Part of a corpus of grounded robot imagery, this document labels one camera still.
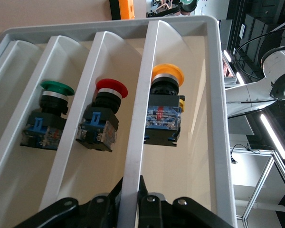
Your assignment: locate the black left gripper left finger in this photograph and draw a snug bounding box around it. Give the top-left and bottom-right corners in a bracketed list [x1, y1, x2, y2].
[14, 177, 123, 228]

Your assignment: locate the red mushroom push button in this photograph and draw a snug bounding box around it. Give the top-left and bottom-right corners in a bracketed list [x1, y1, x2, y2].
[75, 78, 129, 152]

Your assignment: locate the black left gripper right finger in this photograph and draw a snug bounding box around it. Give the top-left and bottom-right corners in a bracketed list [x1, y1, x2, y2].
[137, 175, 234, 228]

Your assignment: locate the white drawer holding red button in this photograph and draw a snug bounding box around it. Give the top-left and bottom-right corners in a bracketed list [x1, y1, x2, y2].
[39, 30, 143, 228]

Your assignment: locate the white drawer holding yellow button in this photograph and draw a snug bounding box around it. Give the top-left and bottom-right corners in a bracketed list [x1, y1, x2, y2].
[117, 20, 219, 228]

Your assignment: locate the green mushroom push button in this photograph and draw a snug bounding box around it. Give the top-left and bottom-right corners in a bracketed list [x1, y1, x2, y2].
[20, 80, 76, 151]

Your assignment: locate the aluminium profile frame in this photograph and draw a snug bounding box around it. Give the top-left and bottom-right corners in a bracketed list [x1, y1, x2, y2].
[230, 144, 285, 228]

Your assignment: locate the white LED light strip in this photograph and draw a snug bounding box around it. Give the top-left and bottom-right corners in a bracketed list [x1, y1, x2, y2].
[260, 114, 285, 160]

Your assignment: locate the white drawer cabinet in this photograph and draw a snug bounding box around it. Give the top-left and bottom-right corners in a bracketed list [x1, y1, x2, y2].
[0, 15, 238, 228]

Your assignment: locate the yellow mushroom push button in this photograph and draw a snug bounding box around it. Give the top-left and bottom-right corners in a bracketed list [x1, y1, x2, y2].
[143, 63, 186, 148]

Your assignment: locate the white drawer holding green button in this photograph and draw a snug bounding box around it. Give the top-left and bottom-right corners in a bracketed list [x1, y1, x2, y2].
[0, 35, 91, 207]

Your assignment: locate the orange button enclosure box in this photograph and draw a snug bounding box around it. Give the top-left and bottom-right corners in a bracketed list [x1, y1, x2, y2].
[110, 0, 136, 21]

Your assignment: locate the white empty drawer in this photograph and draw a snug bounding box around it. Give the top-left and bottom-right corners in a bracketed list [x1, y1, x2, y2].
[0, 40, 41, 119]

